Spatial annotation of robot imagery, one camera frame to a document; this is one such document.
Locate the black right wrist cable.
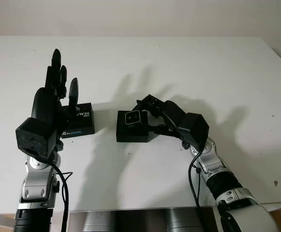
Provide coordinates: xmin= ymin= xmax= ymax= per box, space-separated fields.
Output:
xmin=163 ymin=110 xmax=207 ymax=232

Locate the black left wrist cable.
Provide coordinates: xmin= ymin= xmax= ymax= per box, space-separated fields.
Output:
xmin=47 ymin=154 xmax=74 ymax=232

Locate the black camera box base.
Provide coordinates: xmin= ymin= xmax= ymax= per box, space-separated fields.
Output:
xmin=116 ymin=110 xmax=150 ymax=143

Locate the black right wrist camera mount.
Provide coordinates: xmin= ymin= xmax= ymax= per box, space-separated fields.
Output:
xmin=178 ymin=112 xmax=210 ymax=150

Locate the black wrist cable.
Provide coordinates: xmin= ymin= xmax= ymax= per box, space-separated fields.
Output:
xmin=163 ymin=110 xmax=207 ymax=232
xmin=47 ymin=154 xmax=74 ymax=232

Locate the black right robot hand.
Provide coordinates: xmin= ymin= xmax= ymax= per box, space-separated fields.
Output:
xmin=132 ymin=94 xmax=187 ymax=141

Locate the small silver depth camera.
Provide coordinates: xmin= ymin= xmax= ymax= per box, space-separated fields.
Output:
xmin=124 ymin=110 xmax=142 ymax=126

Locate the silver robot leg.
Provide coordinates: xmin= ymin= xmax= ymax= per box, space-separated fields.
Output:
xmin=166 ymin=209 xmax=204 ymax=232
xmin=82 ymin=211 xmax=114 ymax=232

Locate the black RealSense box lid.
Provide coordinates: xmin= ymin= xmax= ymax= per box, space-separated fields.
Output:
xmin=60 ymin=102 xmax=95 ymax=139

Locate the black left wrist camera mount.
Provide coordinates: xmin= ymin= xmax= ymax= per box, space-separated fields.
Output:
xmin=15 ymin=117 xmax=59 ymax=158

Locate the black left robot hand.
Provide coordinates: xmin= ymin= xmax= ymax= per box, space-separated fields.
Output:
xmin=30 ymin=49 xmax=80 ymax=136

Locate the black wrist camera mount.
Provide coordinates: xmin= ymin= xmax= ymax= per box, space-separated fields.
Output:
xmin=15 ymin=117 xmax=59 ymax=158
xmin=178 ymin=112 xmax=210 ymax=150

